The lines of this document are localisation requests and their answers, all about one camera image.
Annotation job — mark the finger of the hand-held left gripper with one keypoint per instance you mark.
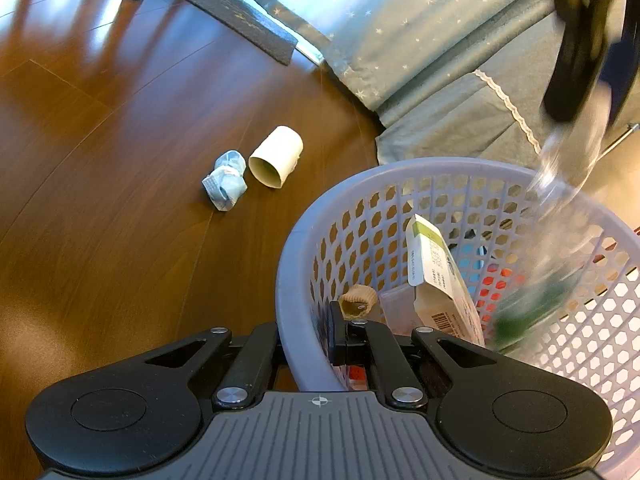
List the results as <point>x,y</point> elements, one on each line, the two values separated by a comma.
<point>619,20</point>
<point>575,60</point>

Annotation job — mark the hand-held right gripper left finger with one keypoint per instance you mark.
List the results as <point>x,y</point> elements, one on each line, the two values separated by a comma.
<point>265,346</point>

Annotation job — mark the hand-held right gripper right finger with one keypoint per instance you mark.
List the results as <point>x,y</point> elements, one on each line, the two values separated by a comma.
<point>336,335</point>

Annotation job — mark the beige fabric tube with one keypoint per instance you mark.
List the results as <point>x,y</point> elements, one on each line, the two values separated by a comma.
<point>356,305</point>

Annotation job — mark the purple plastic mesh basket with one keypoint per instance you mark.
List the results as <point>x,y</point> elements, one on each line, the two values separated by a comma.
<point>305,260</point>

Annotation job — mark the white green medicine box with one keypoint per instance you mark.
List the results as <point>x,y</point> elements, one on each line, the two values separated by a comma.
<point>440,270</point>

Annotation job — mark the crushed clear plastic bottle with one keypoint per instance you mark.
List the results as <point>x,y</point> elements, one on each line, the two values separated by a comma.
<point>555,200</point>

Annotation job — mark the thin metal pole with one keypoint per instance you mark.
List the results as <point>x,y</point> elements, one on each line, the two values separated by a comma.
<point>622,137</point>

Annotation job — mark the grey-blue starry curtain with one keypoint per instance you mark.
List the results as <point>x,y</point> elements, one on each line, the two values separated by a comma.
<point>440,45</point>

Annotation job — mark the grey-blue cloth cover lace trim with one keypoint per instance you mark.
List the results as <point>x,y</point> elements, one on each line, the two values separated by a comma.
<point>450,125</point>

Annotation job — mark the blue dustpan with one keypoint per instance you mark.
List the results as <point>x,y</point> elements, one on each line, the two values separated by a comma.
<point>470,260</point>

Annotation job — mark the red broom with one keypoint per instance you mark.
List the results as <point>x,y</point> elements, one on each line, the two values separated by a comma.
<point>495,292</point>

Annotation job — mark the crumpled blue face mask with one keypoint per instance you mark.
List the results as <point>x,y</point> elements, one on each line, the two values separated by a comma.
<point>225,185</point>

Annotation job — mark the white cardboard paper tube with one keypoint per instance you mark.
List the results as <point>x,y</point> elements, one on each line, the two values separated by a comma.
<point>280,147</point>

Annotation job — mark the grey doormat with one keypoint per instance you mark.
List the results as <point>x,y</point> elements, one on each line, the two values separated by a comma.
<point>235,15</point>

